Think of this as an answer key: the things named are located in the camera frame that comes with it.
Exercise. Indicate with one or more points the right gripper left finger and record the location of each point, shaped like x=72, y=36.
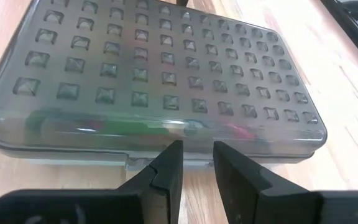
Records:
x=160, y=193

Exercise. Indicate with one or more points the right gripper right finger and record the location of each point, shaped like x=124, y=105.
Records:
x=244, y=193

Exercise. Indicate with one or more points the clear box with grey lid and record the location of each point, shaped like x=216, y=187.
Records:
x=151, y=68

